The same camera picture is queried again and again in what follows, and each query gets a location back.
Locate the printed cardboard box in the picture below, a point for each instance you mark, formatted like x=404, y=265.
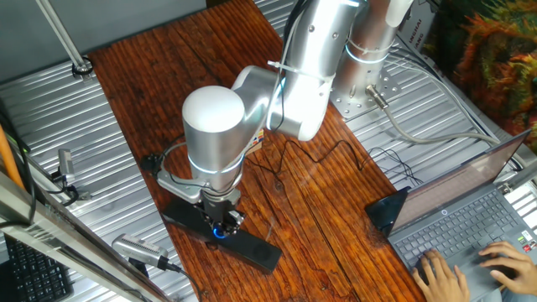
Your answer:
x=417, y=29

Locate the colourful furry fabric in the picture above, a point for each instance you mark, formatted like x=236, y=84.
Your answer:
x=495, y=63

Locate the black keyboard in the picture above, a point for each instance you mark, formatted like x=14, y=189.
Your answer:
x=35, y=272

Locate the person's left hand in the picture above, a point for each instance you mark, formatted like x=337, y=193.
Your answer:
x=440, y=283

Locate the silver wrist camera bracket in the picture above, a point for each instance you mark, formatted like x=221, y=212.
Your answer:
x=180, y=186

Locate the person's right hand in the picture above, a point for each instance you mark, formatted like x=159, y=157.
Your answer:
x=514, y=266

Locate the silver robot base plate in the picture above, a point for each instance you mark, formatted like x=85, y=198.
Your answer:
x=352, y=100

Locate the small wooden block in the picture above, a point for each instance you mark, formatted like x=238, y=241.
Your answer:
x=255, y=149

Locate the grey laptop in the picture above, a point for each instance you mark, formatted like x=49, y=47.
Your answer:
x=461, y=209

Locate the aluminium strut with bracket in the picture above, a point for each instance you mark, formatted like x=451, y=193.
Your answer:
x=42, y=176

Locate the black phone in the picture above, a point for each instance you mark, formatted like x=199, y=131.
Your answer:
x=384, y=209

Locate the blue ringed speaker knob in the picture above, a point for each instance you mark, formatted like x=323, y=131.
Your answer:
x=218, y=232

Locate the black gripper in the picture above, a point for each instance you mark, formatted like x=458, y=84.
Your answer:
x=218, y=209

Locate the aluminium frame beam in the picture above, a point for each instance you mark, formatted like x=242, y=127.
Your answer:
x=63, y=239

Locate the Rubik's cube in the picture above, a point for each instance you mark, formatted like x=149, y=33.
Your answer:
x=258, y=137

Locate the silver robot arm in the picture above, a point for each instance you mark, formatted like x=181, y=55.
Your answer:
x=214, y=126

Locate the small grey camera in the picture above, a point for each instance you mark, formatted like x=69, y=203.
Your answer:
x=66, y=163

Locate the aluminium pole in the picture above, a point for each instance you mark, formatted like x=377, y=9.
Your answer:
x=63, y=38

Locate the wood grain table board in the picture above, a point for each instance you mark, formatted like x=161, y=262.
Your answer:
x=147, y=105

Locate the silver ribbed camera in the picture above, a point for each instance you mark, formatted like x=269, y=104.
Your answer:
x=138, y=249

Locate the black speaker bar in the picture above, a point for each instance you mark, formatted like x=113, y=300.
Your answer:
x=251, y=247

